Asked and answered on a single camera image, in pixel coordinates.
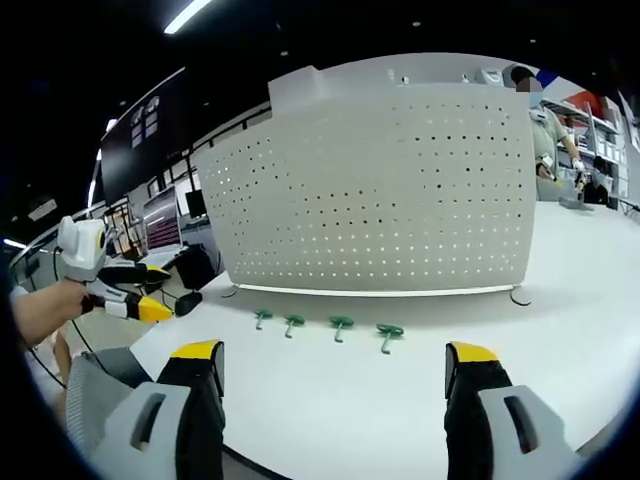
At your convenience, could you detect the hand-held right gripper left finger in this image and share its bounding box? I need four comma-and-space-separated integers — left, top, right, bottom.
91, 339, 226, 480

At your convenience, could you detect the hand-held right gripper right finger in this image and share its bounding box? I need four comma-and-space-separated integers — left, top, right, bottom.
443, 341, 586, 480

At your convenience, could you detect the white perforated mounting plate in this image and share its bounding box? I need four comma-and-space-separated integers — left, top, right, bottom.
197, 65, 537, 307

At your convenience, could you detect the person's left hand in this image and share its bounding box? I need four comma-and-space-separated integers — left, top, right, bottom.
13, 279, 102, 349

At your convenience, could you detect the black computer mouse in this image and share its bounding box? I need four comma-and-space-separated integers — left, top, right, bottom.
174, 291, 204, 317

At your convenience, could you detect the grey mesh office chair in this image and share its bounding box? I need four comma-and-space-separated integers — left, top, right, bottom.
64, 347, 151, 464

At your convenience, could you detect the black computer monitor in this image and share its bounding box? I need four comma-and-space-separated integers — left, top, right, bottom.
183, 188, 209, 219

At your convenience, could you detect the grey box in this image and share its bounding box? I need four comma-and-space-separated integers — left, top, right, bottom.
558, 194, 595, 212

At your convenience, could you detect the ceiling light strip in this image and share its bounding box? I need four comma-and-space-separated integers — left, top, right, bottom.
162, 0, 214, 35

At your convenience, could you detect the metal storage shelf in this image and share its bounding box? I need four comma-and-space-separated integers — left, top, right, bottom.
542, 89, 632, 201

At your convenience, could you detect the black cable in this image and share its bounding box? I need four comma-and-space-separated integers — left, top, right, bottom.
29, 314, 101, 389

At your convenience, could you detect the large dark wall screen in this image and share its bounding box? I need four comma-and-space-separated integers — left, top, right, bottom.
99, 66, 194, 205

